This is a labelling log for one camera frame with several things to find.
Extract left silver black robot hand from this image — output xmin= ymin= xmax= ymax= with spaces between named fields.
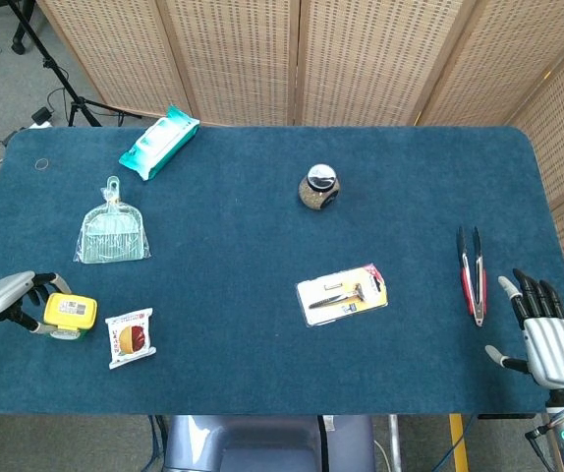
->
xmin=0 ymin=270 xmax=74 ymax=336

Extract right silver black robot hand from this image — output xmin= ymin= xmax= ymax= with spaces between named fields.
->
xmin=484 ymin=267 xmax=564 ymax=390

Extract yellow plastic box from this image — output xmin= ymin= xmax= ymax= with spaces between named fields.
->
xmin=42 ymin=292 xmax=99 ymax=342

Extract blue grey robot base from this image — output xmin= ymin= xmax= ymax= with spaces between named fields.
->
xmin=162 ymin=415 xmax=376 ymax=472

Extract orange snack packet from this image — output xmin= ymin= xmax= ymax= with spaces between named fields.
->
xmin=104 ymin=307 xmax=158 ymax=371

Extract razor in blister pack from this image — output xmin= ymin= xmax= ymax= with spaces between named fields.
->
xmin=295 ymin=263 xmax=389 ymax=327

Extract red black kitchen tongs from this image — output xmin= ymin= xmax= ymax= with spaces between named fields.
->
xmin=455 ymin=225 xmax=488 ymax=326

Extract green dustpan set in bag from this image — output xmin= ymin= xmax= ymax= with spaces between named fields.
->
xmin=72 ymin=175 xmax=153 ymax=266

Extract yellow floor tape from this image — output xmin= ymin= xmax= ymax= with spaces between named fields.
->
xmin=448 ymin=414 xmax=470 ymax=472

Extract teal wet wipes pack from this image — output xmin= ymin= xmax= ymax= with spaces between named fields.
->
xmin=118 ymin=105 xmax=201 ymax=182

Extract black tripod stand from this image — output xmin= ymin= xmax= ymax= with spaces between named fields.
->
xmin=9 ymin=0 xmax=143 ymax=128

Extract blue table mat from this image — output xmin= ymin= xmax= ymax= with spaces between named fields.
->
xmin=0 ymin=125 xmax=564 ymax=417

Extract round seasoning jar silver lid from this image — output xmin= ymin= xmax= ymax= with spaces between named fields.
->
xmin=298 ymin=163 xmax=342 ymax=211

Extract office chair base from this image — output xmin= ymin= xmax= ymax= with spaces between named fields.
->
xmin=0 ymin=0 xmax=37 ymax=55

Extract woven bamboo folding screen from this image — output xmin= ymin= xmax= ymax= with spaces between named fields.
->
xmin=35 ymin=0 xmax=564 ymax=345

